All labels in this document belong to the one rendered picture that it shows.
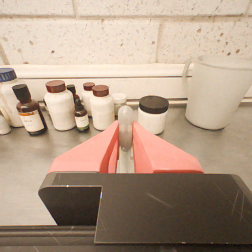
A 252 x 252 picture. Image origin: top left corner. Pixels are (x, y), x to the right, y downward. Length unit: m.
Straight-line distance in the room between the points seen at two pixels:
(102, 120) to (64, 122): 0.09
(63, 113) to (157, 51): 0.32
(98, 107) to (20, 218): 0.22
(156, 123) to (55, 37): 0.36
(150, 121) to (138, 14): 0.28
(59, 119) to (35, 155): 0.09
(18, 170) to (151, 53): 0.43
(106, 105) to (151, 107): 0.10
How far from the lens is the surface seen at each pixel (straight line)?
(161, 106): 0.32
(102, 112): 0.33
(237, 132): 0.44
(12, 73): 0.43
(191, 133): 0.38
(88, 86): 0.39
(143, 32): 0.48
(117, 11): 0.47
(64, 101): 0.35
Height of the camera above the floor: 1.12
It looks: 35 degrees down
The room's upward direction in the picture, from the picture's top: straight up
